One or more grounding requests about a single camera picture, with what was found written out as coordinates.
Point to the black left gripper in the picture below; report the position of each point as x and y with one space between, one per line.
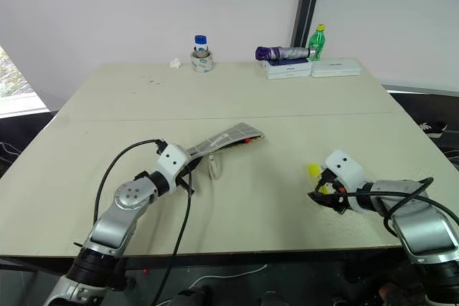
185 173

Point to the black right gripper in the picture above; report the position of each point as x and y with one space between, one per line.
331 179

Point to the yellow highlighter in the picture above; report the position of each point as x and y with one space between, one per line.
313 170

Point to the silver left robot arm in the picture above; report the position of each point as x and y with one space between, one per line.
114 220

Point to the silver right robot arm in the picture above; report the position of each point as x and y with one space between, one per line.
419 227

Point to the grey tape roll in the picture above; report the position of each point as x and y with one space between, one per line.
201 63

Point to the crumpled white tissue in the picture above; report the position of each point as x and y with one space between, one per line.
175 63

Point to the dark rounded shape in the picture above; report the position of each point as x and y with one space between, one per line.
190 297

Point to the white flat case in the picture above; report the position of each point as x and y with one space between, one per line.
335 68

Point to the white box with purple print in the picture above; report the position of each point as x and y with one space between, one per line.
288 69

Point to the black sneaker white laces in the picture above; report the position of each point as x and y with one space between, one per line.
434 128

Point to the white bottle with blue cap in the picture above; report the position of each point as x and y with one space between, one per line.
201 43

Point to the folded purple grey umbrella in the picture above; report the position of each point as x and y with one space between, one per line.
281 52

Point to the green plastic bottle yellow cap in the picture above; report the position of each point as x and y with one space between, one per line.
317 42

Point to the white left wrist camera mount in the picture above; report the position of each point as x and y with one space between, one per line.
174 161

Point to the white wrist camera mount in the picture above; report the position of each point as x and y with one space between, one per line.
344 169
174 161

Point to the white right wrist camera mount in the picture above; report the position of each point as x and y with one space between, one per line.
344 169

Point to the black vertical frame post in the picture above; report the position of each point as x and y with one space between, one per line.
308 5

